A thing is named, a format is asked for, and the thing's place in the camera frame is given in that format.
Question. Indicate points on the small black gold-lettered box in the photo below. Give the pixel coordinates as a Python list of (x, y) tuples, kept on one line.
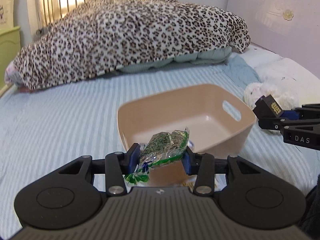
[(267, 107)]

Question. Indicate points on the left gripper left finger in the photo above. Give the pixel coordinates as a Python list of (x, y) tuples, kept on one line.
[(75, 192)]

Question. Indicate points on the beige plastic storage basket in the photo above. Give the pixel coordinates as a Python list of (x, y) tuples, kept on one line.
[(218, 122)]

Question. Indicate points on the teal checked quilt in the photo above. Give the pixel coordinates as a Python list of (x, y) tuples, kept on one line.
[(208, 57)]

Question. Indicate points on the white pillow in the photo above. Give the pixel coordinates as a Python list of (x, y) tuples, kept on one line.
[(284, 73)]

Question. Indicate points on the white fluffy plush toy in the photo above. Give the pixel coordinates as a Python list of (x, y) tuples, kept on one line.
[(286, 100)]

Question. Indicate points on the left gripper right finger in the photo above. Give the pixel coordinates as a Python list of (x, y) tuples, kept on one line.
[(250, 196)]

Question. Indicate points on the green dried herb packet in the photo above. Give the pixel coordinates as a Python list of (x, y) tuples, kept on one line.
[(163, 149)]

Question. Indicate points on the pink headboard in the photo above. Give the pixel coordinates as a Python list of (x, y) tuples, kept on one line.
[(289, 28)]

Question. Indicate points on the green plastic storage bin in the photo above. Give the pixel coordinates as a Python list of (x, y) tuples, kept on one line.
[(10, 45)]

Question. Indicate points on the leopard print blanket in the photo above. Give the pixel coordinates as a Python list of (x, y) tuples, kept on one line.
[(101, 36)]

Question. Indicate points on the cream plastic storage bin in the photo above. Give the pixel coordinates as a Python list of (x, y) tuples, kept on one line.
[(7, 14)]

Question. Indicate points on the floral fabric scrunchie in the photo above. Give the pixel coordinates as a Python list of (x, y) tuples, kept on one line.
[(193, 182)]

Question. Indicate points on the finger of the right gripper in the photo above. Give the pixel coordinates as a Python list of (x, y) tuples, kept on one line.
[(309, 111), (274, 124)]

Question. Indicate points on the striped light blue bedsheet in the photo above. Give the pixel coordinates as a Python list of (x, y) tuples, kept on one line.
[(41, 131)]

